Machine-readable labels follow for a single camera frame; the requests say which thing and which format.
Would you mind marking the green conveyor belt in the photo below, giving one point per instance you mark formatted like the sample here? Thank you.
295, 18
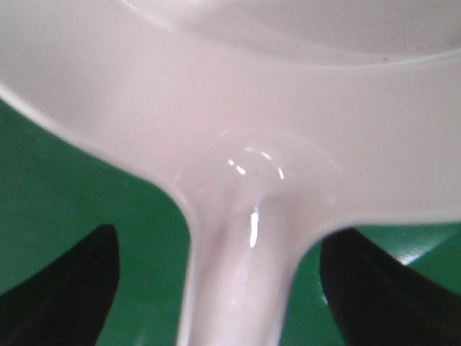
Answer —
53, 195

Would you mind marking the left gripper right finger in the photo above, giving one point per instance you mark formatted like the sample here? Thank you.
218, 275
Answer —
376, 300

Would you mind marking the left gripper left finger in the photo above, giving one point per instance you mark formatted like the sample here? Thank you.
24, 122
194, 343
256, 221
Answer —
67, 302

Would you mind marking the pink plastic dustpan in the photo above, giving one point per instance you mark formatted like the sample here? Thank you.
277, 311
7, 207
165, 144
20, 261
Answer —
271, 124

